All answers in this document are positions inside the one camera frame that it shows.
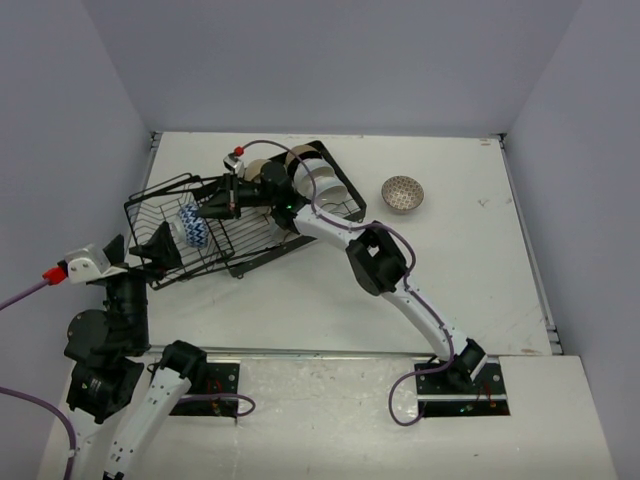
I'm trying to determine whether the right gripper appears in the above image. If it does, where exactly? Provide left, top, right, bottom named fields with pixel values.
left=197, top=173, right=277, bottom=222

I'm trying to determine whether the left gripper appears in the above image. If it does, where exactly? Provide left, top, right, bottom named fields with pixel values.
left=102, top=220, right=181, bottom=349

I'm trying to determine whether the blue zigzag patterned bowl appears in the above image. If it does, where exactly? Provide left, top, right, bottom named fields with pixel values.
left=174, top=203, right=209, bottom=249

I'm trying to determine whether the light blue bowl front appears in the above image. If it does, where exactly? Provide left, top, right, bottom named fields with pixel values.
left=270, top=223, right=298, bottom=244

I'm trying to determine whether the light blue bowl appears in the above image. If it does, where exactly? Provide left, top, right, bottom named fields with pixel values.
left=270, top=223, right=298, bottom=244
left=314, top=177, right=348, bottom=208
left=293, top=158, right=335, bottom=196

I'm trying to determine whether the beige patterned small bowl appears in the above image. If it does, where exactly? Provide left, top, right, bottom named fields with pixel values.
left=381, top=175, right=425, bottom=214

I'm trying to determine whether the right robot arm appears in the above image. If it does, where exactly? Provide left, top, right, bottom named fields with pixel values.
left=196, top=161, right=487, bottom=393

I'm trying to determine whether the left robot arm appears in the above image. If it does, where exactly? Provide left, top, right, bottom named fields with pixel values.
left=59, top=223, right=208, bottom=479

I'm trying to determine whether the beige bowl rear left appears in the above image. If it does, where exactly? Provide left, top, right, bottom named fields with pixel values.
left=244, top=159, right=270, bottom=183

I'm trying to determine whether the tan and black bowl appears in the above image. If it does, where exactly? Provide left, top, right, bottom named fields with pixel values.
left=285, top=144, right=322, bottom=177

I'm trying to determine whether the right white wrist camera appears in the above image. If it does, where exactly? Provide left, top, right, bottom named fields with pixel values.
left=223, top=146, right=245, bottom=176

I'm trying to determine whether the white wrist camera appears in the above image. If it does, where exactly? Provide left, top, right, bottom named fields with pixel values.
left=223, top=146, right=245, bottom=176
left=42, top=244, right=125, bottom=286

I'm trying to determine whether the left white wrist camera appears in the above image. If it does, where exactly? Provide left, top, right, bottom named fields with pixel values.
left=42, top=244, right=125, bottom=286

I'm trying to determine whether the black wire dish rack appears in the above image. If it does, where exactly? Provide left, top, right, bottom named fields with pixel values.
left=124, top=139, right=367, bottom=292

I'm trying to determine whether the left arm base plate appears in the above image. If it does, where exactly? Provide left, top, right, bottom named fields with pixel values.
left=170, top=362, right=240, bottom=418

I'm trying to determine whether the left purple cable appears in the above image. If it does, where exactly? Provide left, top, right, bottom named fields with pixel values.
left=0, top=279, right=257, bottom=480

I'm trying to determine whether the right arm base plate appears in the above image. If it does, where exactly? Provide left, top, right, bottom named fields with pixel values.
left=415, top=359, right=510, bottom=418

